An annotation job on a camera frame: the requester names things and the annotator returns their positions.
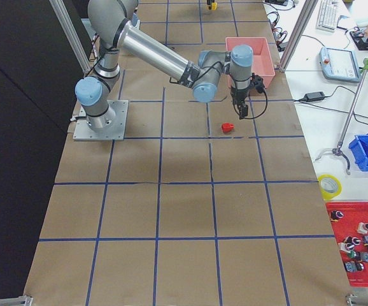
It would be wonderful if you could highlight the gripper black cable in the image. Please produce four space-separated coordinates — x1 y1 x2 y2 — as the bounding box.
233 73 269 120

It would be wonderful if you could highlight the reacher grabber tool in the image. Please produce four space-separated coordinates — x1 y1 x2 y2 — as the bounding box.
315 58 368 175

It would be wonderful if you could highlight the yellow tape roll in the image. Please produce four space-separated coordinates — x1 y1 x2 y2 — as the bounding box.
318 174 342 200

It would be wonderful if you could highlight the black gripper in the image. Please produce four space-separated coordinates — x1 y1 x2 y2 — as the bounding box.
206 0 264 120

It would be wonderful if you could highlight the red parts tray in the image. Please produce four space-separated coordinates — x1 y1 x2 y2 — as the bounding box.
326 201 368 287

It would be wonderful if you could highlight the black power adapter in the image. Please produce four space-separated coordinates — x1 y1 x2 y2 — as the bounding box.
302 91 326 102

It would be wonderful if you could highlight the white keyboard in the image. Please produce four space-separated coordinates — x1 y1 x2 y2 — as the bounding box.
316 0 339 33

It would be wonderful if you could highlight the aluminium frame post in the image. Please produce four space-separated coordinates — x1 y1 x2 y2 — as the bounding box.
278 0 318 72

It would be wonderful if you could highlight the red toy block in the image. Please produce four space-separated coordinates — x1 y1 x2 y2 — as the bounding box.
221 122 234 133

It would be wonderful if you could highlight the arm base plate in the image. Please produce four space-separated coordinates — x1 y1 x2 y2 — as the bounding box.
73 100 129 141

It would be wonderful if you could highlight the teach pendant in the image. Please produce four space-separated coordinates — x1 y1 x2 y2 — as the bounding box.
319 47 361 83

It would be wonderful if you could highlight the pink plastic box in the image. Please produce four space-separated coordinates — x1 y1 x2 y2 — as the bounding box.
225 37 275 89

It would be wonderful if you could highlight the yellow toy block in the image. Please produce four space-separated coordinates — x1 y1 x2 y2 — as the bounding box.
212 0 218 10

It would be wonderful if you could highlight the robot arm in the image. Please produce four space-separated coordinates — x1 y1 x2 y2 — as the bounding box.
75 1 266 120

